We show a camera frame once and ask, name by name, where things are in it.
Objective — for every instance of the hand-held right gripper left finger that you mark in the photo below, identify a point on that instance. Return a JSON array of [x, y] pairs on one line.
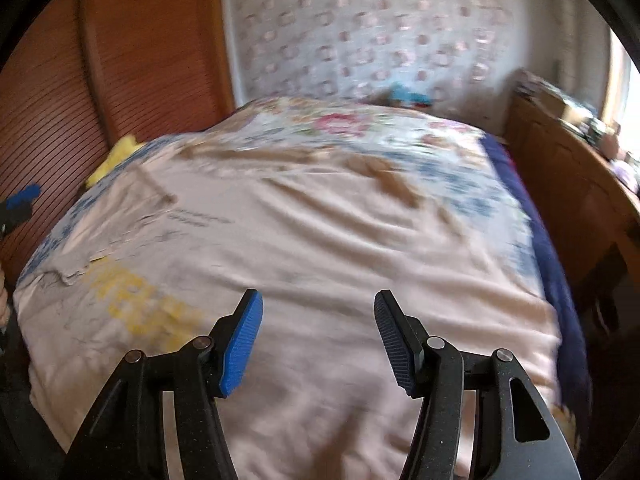
[[242, 345]]

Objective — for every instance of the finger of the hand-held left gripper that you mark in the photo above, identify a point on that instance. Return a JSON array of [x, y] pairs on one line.
[[22, 197]]

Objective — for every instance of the clutter on cabinet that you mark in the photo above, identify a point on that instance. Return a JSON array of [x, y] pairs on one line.
[[580, 110]]

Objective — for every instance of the circle patterned wall curtain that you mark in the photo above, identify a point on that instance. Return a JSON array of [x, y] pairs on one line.
[[360, 30]]

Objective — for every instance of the beige garment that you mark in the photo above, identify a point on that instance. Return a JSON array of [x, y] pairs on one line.
[[385, 172]]

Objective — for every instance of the wooden headboard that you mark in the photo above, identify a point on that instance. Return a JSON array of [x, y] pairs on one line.
[[125, 70]]

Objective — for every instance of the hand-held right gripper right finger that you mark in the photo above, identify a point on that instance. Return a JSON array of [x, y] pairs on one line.
[[395, 345]]

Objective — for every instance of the wooden cabinet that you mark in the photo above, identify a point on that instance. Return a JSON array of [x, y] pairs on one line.
[[565, 180]]

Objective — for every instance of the window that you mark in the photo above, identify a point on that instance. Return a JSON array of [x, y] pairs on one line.
[[622, 100]]

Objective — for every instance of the yellow plush pillow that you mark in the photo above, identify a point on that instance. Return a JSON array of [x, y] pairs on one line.
[[117, 160]]

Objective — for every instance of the pink floral quilt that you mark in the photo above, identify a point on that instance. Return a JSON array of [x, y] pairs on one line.
[[340, 122]]

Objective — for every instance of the navy bed sheet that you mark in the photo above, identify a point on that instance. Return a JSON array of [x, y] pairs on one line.
[[550, 280]]

